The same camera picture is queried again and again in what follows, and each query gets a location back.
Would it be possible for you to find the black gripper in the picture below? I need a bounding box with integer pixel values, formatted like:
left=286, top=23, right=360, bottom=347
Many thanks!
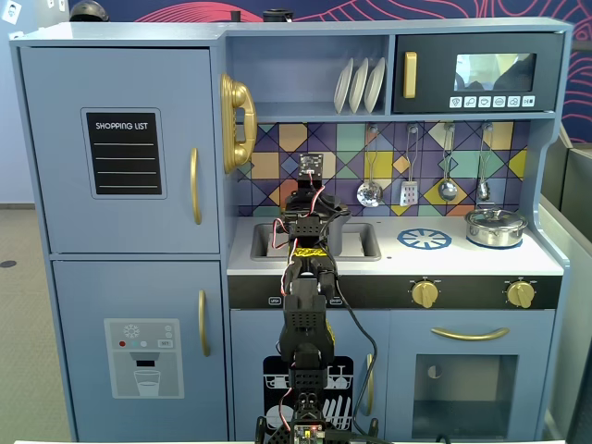
left=289, top=177, right=327, bottom=242

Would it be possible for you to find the robot base with red clamp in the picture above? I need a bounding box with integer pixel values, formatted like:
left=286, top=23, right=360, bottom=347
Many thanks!
left=254, top=413, right=382, bottom=444

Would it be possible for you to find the steel pot with lid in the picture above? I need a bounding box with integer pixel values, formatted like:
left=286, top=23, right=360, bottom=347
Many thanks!
left=463, top=206, right=529, bottom=248

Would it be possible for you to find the gray toy sink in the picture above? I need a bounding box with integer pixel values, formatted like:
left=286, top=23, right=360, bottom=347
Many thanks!
left=250, top=221, right=384, bottom=263

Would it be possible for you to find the metal toy skimmer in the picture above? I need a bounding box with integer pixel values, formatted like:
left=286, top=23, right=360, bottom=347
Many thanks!
left=355, top=123, right=385, bottom=209

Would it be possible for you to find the metal toy spatula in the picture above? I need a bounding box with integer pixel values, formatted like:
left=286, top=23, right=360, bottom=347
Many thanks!
left=399, top=123, right=422, bottom=207

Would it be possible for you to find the gold stove knob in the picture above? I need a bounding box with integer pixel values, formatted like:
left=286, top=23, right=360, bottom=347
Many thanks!
left=410, top=277, right=441, bottom=310
left=505, top=277, right=538, bottom=310

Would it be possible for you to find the blue dishwasher door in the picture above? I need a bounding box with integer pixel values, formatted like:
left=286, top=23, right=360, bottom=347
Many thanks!
left=229, top=309, right=391, bottom=441

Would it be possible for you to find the metal toy ladle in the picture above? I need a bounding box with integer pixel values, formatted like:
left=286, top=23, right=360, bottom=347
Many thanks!
left=437, top=122, right=460, bottom=203

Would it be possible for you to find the white toy plate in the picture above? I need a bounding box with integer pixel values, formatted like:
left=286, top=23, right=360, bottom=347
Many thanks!
left=333, top=57, right=355, bottom=115
left=348, top=56, right=371, bottom=115
left=363, top=55, right=388, bottom=114

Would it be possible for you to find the gold toy telephone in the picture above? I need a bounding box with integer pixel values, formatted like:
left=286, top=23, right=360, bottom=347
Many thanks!
left=219, top=72, right=258, bottom=175

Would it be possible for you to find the blue oven door with window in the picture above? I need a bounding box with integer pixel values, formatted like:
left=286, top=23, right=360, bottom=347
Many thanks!
left=388, top=309, right=557, bottom=441

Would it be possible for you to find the metal toy whisk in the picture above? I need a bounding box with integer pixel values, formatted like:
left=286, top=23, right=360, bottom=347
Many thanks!
left=475, top=122, right=494, bottom=203

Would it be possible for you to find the blue toy kitchen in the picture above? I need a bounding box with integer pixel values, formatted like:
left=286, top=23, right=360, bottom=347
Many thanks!
left=8, top=17, right=574, bottom=443

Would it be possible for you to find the black toy microwave door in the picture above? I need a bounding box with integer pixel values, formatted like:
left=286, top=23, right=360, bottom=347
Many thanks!
left=391, top=31, right=566, bottom=115

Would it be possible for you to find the black shopping list board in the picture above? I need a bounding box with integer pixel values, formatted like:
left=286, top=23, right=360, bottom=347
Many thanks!
left=80, top=106, right=168, bottom=201

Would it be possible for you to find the blue door with ice dispenser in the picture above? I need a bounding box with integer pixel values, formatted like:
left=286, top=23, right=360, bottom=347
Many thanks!
left=51, top=259, right=230, bottom=443

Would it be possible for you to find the blue door with shopping list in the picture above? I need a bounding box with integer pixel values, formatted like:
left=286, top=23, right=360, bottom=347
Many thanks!
left=18, top=45, right=221, bottom=254

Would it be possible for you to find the gray desk divider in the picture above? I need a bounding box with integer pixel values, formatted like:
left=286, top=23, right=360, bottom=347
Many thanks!
left=536, top=191, right=592, bottom=443

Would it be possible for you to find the black helmet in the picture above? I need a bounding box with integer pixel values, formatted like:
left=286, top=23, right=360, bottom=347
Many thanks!
left=68, top=0, right=110, bottom=23

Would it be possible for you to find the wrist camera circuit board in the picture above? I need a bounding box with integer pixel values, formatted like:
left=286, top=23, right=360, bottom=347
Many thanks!
left=299, top=153, right=325, bottom=178

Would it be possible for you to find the gold fridge door handle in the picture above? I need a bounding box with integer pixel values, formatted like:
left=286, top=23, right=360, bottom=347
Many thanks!
left=190, top=146, right=204, bottom=227
left=197, top=290, right=212, bottom=358

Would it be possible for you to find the black usb cable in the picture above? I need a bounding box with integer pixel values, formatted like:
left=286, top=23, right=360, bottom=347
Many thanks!
left=323, top=271, right=378, bottom=438

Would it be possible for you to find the gold microwave handle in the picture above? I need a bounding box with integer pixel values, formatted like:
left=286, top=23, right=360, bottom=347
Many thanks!
left=402, top=51, right=419, bottom=100

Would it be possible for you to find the gold dishwasher handle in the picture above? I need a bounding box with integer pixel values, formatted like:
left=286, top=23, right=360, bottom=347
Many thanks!
left=359, top=352, right=376, bottom=417

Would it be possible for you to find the gold oven handle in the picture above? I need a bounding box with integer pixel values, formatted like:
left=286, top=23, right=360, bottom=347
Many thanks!
left=430, top=327, right=512, bottom=343

